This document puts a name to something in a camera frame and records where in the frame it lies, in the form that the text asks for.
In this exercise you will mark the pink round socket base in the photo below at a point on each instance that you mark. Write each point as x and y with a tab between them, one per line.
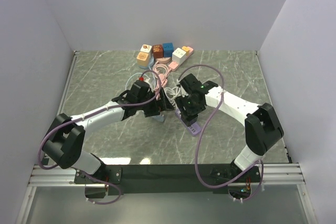
163	60

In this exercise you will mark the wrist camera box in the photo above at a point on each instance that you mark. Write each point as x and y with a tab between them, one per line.
190	83
139	90

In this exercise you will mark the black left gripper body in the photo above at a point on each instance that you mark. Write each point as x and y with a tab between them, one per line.
156	107

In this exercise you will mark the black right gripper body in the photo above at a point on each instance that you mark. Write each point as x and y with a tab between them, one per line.
190	107

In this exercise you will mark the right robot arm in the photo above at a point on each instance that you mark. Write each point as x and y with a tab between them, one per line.
262	126

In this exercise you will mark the brown patterned cube socket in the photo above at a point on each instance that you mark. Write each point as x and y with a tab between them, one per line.
158	51

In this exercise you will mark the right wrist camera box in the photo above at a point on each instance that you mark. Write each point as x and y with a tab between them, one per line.
190	83

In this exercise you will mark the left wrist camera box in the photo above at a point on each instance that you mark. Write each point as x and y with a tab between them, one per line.
139	90

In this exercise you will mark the white patterned cube socket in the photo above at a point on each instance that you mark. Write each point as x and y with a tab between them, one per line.
146	48

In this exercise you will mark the blue cube socket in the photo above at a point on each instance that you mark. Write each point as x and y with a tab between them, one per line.
168	49

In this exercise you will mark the aluminium rail frame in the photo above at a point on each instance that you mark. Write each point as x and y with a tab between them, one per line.
47	174

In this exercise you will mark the small orange cube plug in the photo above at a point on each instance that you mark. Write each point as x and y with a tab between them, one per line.
186	48

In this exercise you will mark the pink power strip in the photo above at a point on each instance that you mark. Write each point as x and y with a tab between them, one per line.
174	66

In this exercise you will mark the light blue round socket base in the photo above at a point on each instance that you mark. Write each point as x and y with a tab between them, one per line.
150	64

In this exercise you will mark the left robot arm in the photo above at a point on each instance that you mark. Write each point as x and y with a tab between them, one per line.
64	140

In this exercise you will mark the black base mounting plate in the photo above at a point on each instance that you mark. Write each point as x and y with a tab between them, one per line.
173	178

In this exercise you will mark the yellow patterned cube socket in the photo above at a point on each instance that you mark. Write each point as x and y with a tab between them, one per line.
143	58

